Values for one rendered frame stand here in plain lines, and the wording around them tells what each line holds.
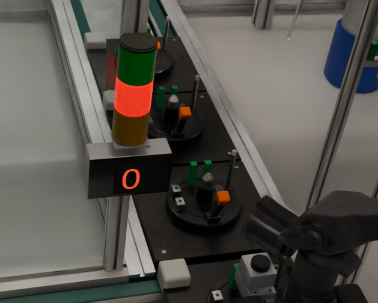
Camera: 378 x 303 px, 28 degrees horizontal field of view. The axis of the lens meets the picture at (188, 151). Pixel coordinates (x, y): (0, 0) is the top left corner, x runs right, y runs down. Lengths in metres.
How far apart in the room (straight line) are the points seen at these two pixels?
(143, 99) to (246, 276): 0.33
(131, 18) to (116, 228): 0.39
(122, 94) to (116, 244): 0.33
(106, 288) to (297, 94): 0.89
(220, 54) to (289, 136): 0.37
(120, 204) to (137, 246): 0.16
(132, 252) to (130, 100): 0.39
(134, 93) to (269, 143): 0.82
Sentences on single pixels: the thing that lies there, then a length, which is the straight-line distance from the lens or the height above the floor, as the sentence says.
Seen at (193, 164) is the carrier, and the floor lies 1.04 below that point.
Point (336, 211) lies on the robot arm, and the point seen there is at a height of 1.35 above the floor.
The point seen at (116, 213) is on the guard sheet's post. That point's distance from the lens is 1.19.
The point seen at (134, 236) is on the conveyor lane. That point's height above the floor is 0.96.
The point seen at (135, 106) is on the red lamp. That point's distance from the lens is 1.00.
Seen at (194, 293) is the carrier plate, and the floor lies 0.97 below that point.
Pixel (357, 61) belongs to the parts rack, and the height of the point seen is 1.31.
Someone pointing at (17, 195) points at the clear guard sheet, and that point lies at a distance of 1.15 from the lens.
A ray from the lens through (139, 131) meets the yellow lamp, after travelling 1.03.
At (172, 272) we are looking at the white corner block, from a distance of 1.25.
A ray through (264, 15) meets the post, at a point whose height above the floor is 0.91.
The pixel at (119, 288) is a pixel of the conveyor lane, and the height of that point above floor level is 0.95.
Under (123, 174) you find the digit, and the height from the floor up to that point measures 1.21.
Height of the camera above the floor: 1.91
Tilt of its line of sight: 38 degrees down
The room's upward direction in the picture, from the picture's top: 9 degrees clockwise
